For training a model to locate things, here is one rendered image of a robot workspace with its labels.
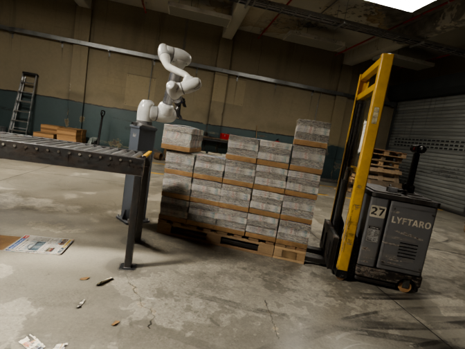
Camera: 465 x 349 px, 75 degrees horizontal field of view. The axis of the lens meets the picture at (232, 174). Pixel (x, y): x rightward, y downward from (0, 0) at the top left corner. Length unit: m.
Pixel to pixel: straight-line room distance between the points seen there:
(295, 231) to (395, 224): 0.82
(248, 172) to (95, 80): 7.63
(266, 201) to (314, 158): 0.57
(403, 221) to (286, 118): 7.65
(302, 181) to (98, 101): 7.86
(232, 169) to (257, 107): 7.09
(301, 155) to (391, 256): 1.11
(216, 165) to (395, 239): 1.64
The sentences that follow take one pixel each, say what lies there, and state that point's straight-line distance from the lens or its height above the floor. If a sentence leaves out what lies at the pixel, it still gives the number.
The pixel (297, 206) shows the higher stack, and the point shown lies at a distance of 2.79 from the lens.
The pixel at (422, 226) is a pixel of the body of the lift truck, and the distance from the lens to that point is 2.87.
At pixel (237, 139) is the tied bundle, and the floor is 1.03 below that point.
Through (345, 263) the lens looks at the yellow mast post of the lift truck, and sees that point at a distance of 2.78.
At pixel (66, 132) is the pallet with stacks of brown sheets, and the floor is 0.46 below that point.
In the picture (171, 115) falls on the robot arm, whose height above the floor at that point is 1.16.
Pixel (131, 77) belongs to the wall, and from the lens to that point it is 9.69.
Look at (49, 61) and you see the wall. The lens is 10.30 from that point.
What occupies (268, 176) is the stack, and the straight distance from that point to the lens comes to 2.76.
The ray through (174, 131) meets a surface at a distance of 2.89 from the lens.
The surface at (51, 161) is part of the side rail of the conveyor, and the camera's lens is 2.31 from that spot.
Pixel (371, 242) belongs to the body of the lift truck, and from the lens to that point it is 2.80.
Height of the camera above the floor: 1.06
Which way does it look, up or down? 7 degrees down
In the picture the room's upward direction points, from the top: 9 degrees clockwise
